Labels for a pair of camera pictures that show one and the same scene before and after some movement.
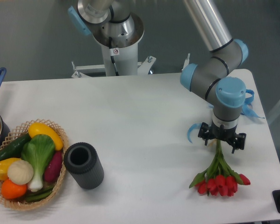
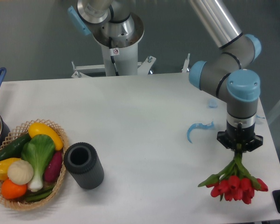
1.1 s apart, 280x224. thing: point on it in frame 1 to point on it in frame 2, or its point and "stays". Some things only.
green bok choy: [37, 151] stays
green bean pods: [39, 194] stays
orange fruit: [11, 191] stays
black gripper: [226, 135] to [233, 135]
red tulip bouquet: [218, 178] to [234, 182]
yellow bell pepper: [0, 167] stays
